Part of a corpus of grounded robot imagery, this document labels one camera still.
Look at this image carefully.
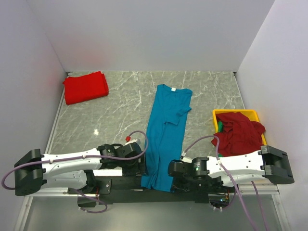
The yellow plastic bin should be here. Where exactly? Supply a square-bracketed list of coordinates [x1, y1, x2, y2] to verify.
[212, 108, 268, 147]

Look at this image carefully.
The dark red t shirt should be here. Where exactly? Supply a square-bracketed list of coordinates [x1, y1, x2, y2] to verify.
[211, 111, 267, 158]

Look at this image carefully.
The black base beam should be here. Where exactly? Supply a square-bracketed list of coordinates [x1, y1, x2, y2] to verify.
[67, 176, 235, 205]

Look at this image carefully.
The blue t shirt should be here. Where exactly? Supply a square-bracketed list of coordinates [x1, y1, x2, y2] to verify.
[141, 84, 193, 192]

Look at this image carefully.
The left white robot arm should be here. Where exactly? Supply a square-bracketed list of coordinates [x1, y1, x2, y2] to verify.
[14, 140, 147, 196]

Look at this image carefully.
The aluminium frame rail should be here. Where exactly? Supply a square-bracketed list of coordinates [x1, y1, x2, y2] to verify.
[26, 180, 280, 197]

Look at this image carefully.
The green t shirt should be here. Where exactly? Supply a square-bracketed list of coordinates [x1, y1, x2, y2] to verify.
[218, 121, 224, 132]

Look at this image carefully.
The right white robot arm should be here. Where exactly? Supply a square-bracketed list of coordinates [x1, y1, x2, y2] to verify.
[168, 145, 295, 194]

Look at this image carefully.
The folded red t shirt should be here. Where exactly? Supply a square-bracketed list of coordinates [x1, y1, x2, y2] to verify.
[63, 71, 109, 105]

